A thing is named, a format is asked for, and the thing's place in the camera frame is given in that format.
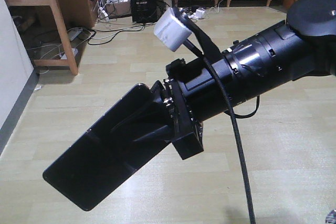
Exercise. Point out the black smartphone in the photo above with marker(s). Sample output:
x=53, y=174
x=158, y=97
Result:
x=123, y=140

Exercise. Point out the white power strip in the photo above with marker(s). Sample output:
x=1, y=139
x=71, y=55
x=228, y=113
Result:
x=198, y=14

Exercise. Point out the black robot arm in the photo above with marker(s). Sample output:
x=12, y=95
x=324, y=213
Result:
x=301, y=45

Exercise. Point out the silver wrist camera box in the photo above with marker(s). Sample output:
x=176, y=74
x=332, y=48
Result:
x=170, y=31

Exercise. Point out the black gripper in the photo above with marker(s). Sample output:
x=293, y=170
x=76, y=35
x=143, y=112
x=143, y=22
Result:
x=190, y=96

